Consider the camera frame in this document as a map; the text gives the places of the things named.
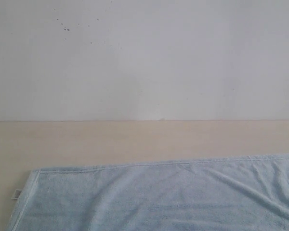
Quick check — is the light blue fluffy towel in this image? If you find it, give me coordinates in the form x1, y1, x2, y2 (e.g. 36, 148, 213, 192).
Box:
7, 154, 289, 231

